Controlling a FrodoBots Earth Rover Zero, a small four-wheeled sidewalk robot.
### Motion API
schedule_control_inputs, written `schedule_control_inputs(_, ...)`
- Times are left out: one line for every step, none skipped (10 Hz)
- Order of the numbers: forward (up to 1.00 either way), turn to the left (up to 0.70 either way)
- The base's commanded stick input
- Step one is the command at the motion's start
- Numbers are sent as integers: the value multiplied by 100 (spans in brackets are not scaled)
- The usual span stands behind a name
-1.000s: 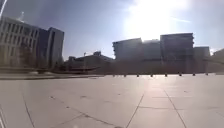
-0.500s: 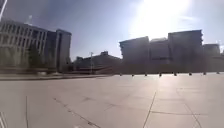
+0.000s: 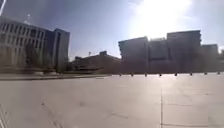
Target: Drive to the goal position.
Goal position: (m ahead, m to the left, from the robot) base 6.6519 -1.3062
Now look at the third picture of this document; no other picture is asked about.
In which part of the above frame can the pale stone paved plaza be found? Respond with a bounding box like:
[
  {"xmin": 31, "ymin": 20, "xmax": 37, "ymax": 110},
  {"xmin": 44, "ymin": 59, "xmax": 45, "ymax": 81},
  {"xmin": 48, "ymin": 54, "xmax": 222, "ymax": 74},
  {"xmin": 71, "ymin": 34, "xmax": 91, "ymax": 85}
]
[{"xmin": 0, "ymin": 73, "xmax": 224, "ymax": 128}]

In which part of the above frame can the large dark building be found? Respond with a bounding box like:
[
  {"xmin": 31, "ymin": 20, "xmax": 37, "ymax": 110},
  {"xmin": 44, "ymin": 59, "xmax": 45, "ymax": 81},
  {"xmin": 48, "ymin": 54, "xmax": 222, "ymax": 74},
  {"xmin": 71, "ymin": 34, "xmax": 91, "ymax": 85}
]
[{"xmin": 117, "ymin": 29, "xmax": 224, "ymax": 75}]

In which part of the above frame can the grey office building with windows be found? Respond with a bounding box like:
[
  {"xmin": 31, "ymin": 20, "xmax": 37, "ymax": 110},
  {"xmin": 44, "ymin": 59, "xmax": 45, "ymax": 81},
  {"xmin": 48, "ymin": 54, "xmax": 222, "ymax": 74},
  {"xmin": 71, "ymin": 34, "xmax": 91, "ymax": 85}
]
[{"xmin": 0, "ymin": 16, "xmax": 71, "ymax": 74}]

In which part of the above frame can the low dark building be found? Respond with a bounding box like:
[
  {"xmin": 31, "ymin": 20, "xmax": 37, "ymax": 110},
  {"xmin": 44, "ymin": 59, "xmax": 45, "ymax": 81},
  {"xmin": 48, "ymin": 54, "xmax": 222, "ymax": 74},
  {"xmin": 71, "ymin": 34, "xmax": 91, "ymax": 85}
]
[{"xmin": 70, "ymin": 50, "xmax": 122, "ymax": 75}]

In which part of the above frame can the grass strip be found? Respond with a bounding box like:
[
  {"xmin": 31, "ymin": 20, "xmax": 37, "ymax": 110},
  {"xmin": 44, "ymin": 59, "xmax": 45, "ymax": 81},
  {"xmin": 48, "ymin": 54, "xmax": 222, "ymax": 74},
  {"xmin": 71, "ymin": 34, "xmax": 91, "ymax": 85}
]
[{"xmin": 0, "ymin": 73, "xmax": 111, "ymax": 82}]

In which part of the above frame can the row of trees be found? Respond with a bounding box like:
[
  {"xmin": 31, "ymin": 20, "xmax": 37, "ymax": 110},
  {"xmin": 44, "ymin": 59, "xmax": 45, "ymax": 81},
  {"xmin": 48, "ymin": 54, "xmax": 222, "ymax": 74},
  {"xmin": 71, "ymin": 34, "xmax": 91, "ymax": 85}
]
[{"xmin": 23, "ymin": 42, "xmax": 56, "ymax": 73}]

